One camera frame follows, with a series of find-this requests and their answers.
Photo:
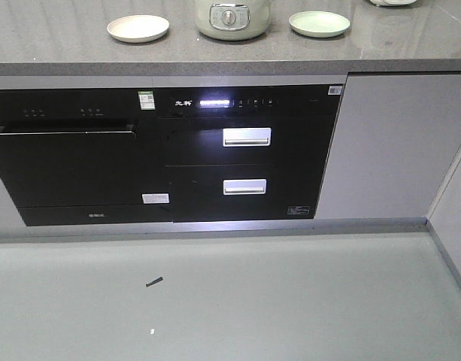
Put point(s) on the black drawer sterilizer cabinet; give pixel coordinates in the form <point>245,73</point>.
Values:
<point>246,152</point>

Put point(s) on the small black floor debris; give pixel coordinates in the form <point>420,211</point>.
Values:
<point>157,280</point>

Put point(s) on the green electric cooking pot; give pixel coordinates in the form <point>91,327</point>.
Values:
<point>232,20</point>

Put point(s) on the black built-in dishwasher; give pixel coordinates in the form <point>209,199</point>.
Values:
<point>82,156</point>

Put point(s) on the green plate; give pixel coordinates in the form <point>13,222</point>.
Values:
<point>319,24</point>

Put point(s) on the beige plate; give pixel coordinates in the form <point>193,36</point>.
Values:
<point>136,29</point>

